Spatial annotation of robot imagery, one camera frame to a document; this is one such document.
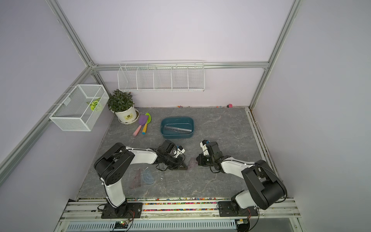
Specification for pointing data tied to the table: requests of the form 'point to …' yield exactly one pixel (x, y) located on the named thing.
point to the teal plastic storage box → (170, 134)
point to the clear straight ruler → (172, 128)
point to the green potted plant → (119, 101)
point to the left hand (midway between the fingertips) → (186, 169)
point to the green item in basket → (93, 104)
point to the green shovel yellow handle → (145, 127)
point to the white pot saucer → (137, 116)
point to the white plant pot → (128, 115)
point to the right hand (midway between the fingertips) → (196, 157)
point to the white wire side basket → (80, 110)
